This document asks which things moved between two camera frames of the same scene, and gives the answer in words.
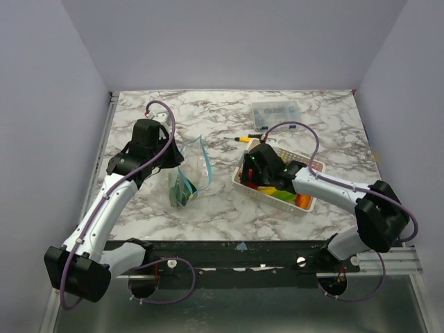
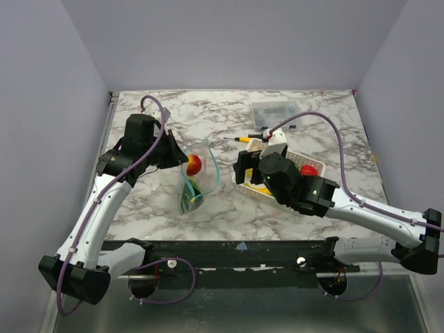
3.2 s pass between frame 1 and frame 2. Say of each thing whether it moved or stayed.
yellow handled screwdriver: stayed
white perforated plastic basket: stayed
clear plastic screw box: stayed
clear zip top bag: moved
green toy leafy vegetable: moved
